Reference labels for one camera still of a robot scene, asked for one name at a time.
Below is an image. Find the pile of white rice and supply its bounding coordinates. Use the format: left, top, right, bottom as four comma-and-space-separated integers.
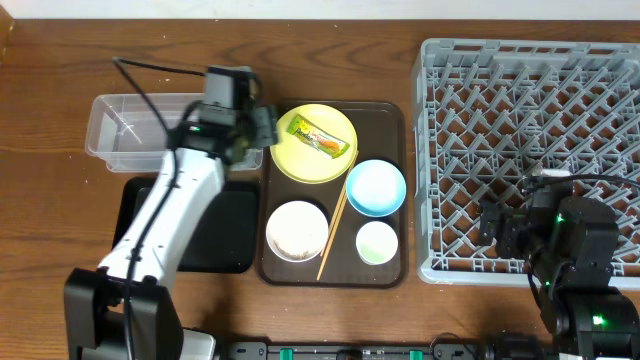
274, 233, 322, 260

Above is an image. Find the wooden chopstick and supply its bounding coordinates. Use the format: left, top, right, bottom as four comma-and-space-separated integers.
320, 160, 356, 257
316, 151, 359, 280

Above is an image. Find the white green cup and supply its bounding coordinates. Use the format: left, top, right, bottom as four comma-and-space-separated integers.
355, 221, 399, 265

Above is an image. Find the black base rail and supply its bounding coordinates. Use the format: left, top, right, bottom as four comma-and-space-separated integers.
214, 340, 556, 360

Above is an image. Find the grey dishwasher rack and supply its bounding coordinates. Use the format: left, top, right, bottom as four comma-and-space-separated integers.
411, 39, 639, 290

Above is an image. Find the left wooden chopstick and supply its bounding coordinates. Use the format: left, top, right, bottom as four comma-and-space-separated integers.
320, 160, 356, 257

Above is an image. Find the light blue bowl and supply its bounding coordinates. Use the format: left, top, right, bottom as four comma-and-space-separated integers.
346, 159, 407, 217

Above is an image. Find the black plastic tray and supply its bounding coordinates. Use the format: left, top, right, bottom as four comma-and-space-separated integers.
110, 175, 260, 274

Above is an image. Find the clear plastic bin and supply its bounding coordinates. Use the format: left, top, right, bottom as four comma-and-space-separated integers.
85, 93, 263, 173

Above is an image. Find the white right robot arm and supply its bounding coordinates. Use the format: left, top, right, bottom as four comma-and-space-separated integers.
480, 196, 639, 359

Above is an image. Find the dark brown serving tray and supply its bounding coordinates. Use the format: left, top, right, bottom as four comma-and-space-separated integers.
254, 100, 408, 289

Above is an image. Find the green orange snack wrapper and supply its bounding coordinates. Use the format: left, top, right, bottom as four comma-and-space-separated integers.
286, 114, 351, 159

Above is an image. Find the right wooden chopstick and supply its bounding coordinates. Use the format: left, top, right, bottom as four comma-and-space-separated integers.
316, 151, 359, 280

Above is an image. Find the yellow plate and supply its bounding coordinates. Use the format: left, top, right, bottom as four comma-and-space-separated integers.
270, 104, 358, 184

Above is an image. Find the white bowl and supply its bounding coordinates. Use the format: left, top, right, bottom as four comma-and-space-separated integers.
265, 200, 329, 263

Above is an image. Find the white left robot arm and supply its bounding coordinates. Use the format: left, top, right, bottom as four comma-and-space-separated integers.
64, 101, 278, 359

